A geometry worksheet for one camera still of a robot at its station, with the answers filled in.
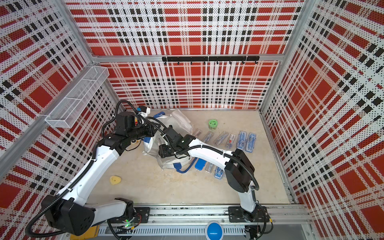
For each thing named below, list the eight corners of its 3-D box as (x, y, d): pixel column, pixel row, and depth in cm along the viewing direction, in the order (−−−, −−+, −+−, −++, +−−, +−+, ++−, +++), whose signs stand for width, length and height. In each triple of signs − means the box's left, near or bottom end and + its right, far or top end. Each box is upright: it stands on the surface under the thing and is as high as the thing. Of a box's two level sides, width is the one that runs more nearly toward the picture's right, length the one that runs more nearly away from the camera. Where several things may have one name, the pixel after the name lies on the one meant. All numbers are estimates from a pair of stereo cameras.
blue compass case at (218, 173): (213, 177, 89) (213, 176, 87) (215, 167, 93) (215, 165, 91) (222, 180, 88) (222, 178, 86) (223, 169, 92) (224, 167, 90)
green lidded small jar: (208, 130, 110) (209, 126, 107) (208, 123, 115) (208, 119, 111) (217, 130, 110) (218, 126, 107) (216, 123, 115) (217, 119, 111)
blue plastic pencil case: (194, 167, 92) (194, 166, 91) (199, 158, 96) (199, 157, 94) (201, 171, 91) (201, 170, 89) (206, 162, 94) (206, 161, 93)
